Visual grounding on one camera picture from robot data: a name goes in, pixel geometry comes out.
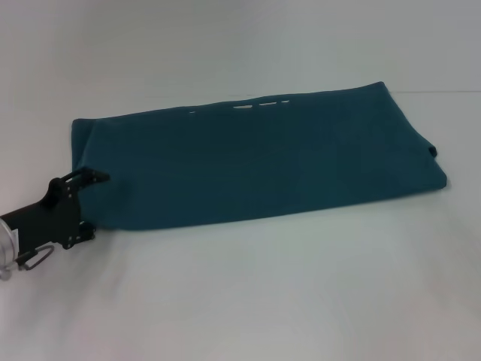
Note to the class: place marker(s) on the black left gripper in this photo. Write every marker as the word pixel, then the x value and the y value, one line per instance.
pixel 45 214

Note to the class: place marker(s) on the teal blue t-shirt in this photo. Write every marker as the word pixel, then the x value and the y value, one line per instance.
pixel 259 158

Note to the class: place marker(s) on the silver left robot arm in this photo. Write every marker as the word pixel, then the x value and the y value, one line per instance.
pixel 6 248

